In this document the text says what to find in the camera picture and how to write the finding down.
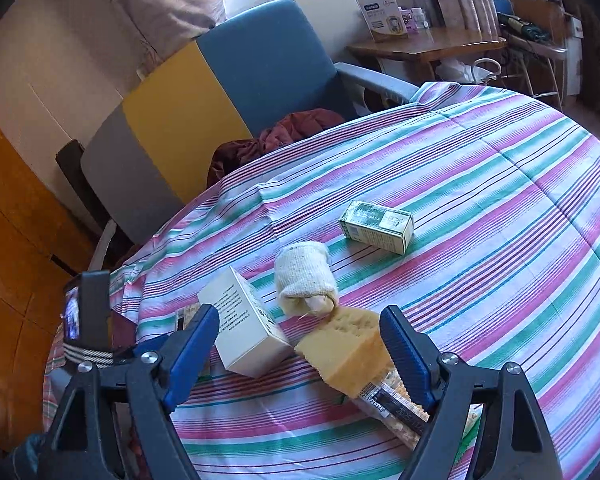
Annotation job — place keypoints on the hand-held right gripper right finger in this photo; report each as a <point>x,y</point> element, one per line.
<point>405,355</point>

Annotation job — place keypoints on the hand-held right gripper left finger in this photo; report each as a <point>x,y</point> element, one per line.
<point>195,355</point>

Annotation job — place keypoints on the short cracker packet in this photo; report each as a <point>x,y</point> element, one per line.
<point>186,316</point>

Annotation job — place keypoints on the long cracker packet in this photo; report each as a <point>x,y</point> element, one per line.
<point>395,405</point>

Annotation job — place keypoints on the yellow sponge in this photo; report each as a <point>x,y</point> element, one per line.
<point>345,355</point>

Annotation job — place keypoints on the white carton box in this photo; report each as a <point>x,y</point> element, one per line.
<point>250,330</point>

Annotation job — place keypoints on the cream sock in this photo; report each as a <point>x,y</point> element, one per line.
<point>302,275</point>

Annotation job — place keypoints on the green printed box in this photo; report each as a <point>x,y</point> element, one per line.
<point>380,225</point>

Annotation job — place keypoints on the wooden wardrobe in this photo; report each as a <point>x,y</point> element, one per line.
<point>10,220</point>

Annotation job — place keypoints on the striped cloth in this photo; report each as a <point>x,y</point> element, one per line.
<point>480,210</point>

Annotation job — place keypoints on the dark red garment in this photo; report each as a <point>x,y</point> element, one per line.
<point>290,132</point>

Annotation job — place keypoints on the white plastic bag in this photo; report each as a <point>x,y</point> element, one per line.
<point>452,69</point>

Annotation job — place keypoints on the grey yellow blue chair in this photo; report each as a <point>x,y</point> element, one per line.
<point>270,70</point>

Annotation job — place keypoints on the wooden side table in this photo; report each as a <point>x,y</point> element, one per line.
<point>430,42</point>

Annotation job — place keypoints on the pink patterned curtain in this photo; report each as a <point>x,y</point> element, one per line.
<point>170,0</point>

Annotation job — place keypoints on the white blue printed carton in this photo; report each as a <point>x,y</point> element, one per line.
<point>382,17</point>

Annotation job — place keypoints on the small white bottle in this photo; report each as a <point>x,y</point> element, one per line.
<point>418,16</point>

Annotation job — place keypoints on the white metal rack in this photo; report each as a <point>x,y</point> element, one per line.
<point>545,46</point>

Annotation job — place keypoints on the blue round container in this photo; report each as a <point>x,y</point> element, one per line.
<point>502,4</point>

